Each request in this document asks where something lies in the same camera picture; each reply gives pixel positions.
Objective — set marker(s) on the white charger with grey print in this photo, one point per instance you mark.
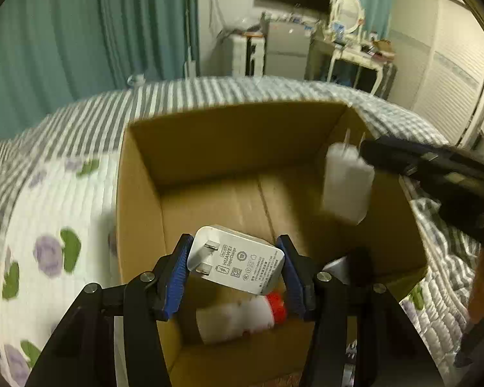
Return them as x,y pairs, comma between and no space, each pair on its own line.
237,260

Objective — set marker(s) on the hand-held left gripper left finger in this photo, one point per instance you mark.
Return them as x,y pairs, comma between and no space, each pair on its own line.
176,280

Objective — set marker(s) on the white cup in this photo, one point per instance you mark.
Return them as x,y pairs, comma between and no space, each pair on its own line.
137,80

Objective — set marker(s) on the silver metal object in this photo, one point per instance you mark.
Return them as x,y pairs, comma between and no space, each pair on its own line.
335,267

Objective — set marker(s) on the white oval mirror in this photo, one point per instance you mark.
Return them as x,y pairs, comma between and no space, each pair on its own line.
348,10

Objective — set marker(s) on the person's right forearm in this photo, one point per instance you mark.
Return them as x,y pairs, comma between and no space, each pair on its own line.
479,286

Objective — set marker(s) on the white vanity table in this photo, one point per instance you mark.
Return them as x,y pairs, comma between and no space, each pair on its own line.
359,54

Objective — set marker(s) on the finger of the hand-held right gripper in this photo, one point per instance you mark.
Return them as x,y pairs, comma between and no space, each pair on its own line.
391,153

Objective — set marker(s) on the white wardrobe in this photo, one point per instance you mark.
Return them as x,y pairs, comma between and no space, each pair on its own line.
447,60

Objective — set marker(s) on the silver refrigerator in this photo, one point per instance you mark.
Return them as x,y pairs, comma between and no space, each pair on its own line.
288,50

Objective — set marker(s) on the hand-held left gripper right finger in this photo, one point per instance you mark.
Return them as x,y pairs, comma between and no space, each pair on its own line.
293,280

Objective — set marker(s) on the white bottle with red cap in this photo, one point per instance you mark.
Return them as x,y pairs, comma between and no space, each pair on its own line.
236,318

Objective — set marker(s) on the plain white charger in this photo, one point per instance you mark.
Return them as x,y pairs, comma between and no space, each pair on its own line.
347,185

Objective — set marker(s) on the cardboard box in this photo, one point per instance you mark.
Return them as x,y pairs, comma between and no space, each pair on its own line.
226,161

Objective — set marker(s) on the white floral quilt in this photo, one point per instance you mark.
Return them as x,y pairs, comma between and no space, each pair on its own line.
60,225

